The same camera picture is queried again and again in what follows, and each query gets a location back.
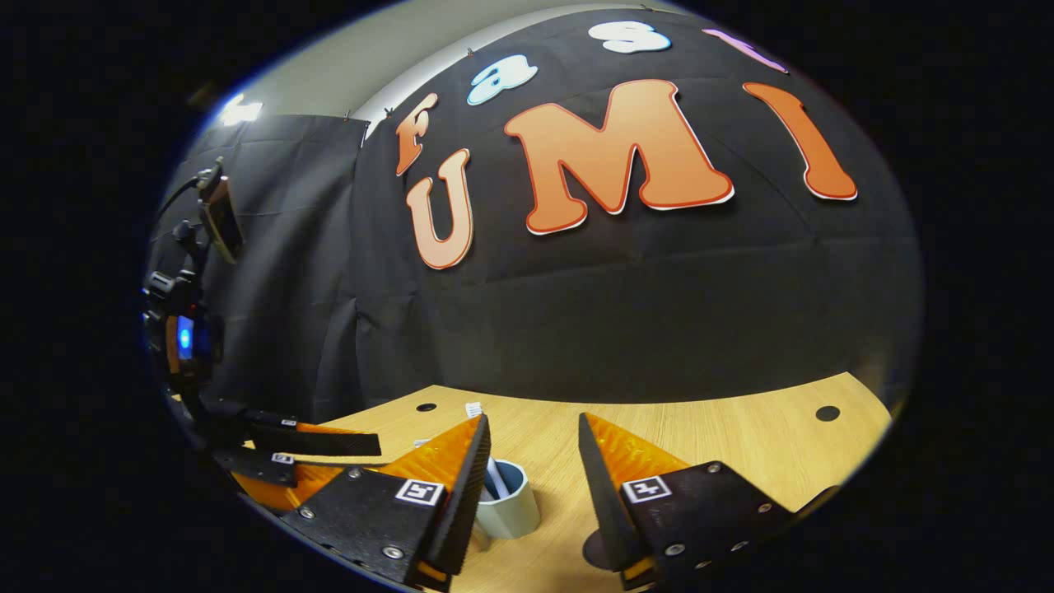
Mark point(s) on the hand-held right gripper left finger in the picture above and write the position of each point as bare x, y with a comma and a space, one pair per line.
465, 494

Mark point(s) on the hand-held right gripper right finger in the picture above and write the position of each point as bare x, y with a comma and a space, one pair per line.
605, 494

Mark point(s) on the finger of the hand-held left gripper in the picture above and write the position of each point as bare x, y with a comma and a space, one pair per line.
272, 482
329, 443

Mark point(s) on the white toothbrush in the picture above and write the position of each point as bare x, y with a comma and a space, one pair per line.
496, 482

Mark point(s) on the light blue cup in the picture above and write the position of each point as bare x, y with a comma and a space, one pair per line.
510, 511

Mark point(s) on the dark brown round coaster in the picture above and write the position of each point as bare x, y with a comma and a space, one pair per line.
597, 550

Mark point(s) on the white toothpaste tube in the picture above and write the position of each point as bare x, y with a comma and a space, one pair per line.
474, 409

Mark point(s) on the wooden desktop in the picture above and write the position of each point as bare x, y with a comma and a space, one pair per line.
725, 445

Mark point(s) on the black backdrop cloth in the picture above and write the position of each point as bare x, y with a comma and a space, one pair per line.
659, 296

